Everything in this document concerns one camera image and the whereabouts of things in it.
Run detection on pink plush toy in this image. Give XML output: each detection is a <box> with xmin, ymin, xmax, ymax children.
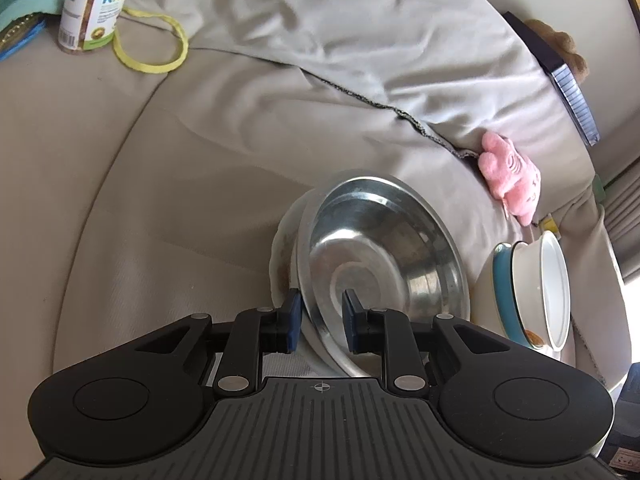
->
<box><xmin>477</xmin><ymin>130</ymin><xmax>542</xmax><ymax>226</ymax></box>

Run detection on white plastic bowl orange label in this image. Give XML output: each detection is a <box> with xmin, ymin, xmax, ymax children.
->
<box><xmin>511</xmin><ymin>230</ymin><xmax>572</xmax><ymax>352</ymax></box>

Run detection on blue flat packet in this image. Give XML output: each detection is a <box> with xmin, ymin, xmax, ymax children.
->
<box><xmin>0</xmin><ymin>14</ymin><xmax>48</xmax><ymax>62</ymax></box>

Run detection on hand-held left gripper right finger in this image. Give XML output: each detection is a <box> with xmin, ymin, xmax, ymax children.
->
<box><xmin>341</xmin><ymin>288</ymin><xmax>503</xmax><ymax>395</ymax></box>

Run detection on stainless steel bowl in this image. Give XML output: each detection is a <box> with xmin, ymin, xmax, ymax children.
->
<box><xmin>299</xmin><ymin>175</ymin><xmax>472</xmax><ymax>378</ymax></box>

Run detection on blue ceramic bowl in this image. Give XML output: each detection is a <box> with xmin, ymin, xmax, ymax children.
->
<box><xmin>492</xmin><ymin>241</ymin><xmax>532</xmax><ymax>347</ymax></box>

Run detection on beige sofa cover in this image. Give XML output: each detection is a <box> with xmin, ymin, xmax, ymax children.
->
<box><xmin>0</xmin><ymin>0</ymin><xmax>631</xmax><ymax>391</ymax></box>

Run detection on yellow elastic band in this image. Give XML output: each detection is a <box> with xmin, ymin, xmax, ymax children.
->
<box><xmin>112</xmin><ymin>7</ymin><xmax>190</xmax><ymax>74</ymax></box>

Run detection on white power strip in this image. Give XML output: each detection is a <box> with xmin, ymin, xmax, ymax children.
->
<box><xmin>611</xmin><ymin>447</ymin><xmax>640</xmax><ymax>473</ymax></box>

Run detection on brown plush toy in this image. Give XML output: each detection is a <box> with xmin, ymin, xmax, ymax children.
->
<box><xmin>524</xmin><ymin>18</ymin><xmax>589</xmax><ymax>80</ymax></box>

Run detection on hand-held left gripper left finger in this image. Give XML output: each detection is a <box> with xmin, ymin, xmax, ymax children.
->
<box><xmin>134</xmin><ymin>287</ymin><xmax>303</xmax><ymax>395</ymax></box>

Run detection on supplement bottle green label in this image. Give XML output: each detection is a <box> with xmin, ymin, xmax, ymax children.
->
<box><xmin>58</xmin><ymin>0</ymin><xmax>138</xmax><ymax>54</ymax></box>

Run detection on dark blue notebook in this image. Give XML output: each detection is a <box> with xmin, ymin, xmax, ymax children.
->
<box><xmin>501</xmin><ymin>10</ymin><xmax>602</xmax><ymax>147</ymax></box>

